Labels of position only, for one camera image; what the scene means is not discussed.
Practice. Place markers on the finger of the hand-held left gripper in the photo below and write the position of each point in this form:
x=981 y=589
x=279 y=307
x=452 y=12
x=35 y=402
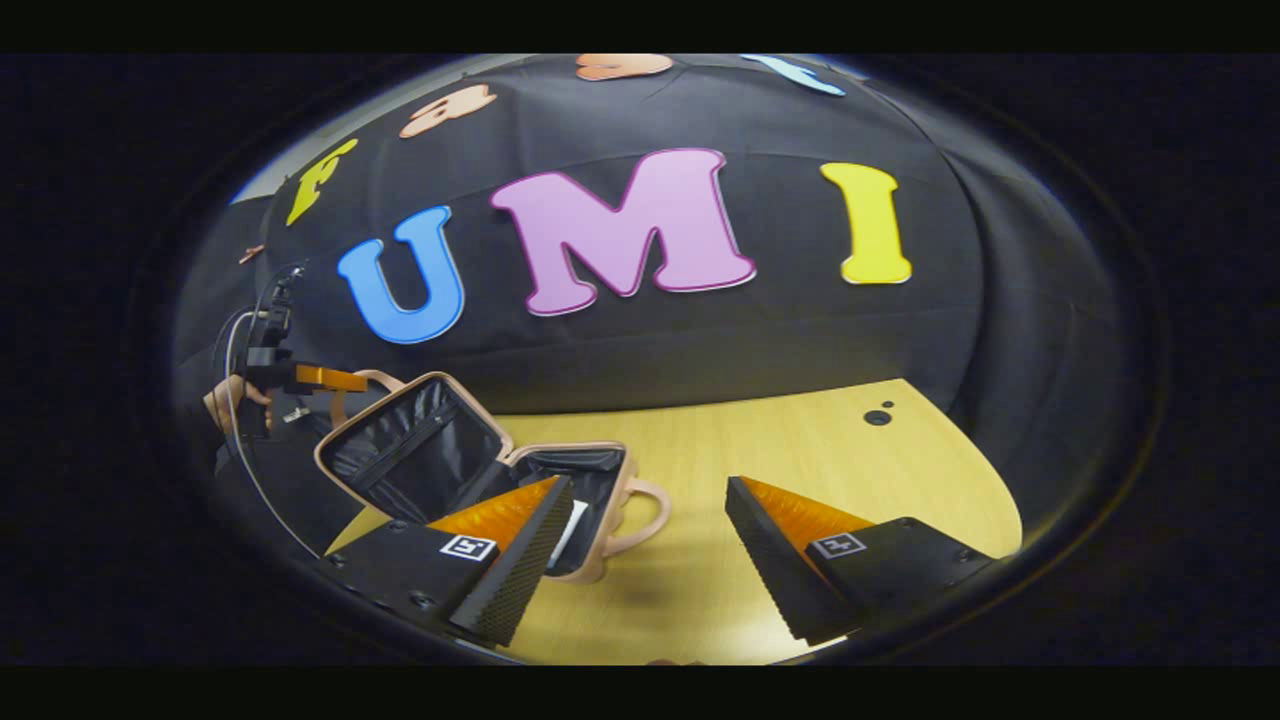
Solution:
x=330 y=378

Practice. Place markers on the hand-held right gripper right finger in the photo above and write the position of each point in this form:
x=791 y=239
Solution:
x=775 y=565

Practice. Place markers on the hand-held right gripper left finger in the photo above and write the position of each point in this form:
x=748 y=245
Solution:
x=510 y=580

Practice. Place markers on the white squeeze tube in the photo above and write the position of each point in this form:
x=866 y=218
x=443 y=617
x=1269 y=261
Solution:
x=572 y=528

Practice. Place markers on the pink suitcase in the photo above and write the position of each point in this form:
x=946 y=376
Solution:
x=420 y=450

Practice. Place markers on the pink clip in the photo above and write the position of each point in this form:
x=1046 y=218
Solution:
x=250 y=254

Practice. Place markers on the black backdrop cloth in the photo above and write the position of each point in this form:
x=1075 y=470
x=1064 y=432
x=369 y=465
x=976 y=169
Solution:
x=700 y=340

